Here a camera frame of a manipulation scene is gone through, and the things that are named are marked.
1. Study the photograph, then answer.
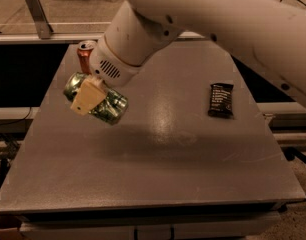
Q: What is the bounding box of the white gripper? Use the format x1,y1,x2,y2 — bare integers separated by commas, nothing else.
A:
71,1,182,115

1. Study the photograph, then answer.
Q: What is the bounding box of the green soda can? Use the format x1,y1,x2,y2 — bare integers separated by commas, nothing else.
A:
63,72,128,125

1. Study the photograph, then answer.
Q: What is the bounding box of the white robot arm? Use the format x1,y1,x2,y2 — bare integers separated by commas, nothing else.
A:
72,0,306,115

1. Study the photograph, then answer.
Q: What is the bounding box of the orange soda can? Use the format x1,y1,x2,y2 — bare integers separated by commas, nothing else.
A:
77,40,97,75

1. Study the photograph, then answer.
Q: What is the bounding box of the black snack bar wrapper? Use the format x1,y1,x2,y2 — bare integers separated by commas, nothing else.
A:
208,83,233,118

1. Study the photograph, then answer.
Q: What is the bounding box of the cardboard box corner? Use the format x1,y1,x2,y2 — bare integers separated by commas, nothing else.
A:
0,215,26,240

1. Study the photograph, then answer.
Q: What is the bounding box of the metal rail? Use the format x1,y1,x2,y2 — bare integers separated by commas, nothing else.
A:
0,30,207,45

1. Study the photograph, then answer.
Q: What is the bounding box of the left metal bracket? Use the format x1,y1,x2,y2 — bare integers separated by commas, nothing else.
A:
25,0,53,39

